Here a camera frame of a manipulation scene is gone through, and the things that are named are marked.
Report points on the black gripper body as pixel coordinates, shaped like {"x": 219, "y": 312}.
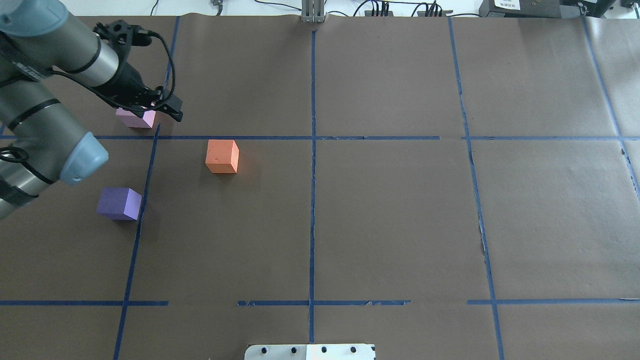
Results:
{"x": 126, "y": 80}

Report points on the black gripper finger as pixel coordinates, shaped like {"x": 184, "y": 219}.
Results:
{"x": 171, "y": 107}

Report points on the orange foam cube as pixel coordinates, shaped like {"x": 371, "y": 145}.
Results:
{"x": 222, "y": 156}

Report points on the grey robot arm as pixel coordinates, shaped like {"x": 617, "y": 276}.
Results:
{"x": 40, "y": 39}

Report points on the light pink foam cube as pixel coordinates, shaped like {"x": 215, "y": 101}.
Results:
{"x": 131, "y": 120}

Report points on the dark purple foam cube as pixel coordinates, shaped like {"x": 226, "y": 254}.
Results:
{"x": 119, "y": 203}

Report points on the brown paper table cover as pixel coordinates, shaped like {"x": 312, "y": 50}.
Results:
{"x": 448, "y": 189}

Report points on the black box with label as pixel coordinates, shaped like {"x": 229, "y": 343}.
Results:
{"x": 550, "y": 9}

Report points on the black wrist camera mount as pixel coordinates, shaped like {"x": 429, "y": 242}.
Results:
{"x": 122, "y": 36}

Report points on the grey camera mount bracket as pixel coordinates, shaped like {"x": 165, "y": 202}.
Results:
{"x": 313, "y": 11}

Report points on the white pedestal base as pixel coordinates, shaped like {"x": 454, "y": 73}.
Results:
{"x": 331, "y": 351}

